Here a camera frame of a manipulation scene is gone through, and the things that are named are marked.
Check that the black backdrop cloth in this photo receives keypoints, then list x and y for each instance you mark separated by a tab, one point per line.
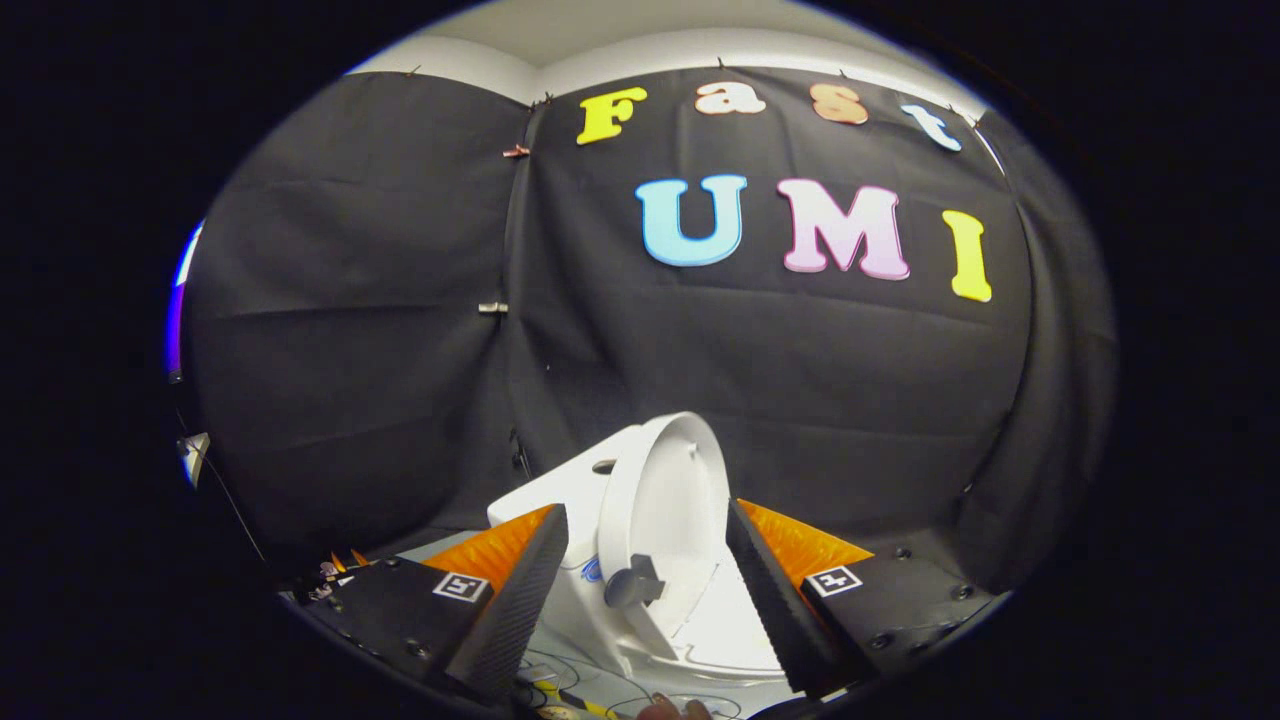
400	300

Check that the white toilet seat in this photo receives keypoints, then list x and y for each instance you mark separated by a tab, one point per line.
735	630

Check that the white toilet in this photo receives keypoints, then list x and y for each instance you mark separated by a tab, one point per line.
560	485

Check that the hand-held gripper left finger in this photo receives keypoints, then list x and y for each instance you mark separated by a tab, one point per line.
510	620

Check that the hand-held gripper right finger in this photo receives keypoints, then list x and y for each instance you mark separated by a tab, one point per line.
775	600

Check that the white toilet lid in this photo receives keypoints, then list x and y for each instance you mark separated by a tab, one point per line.
665	490

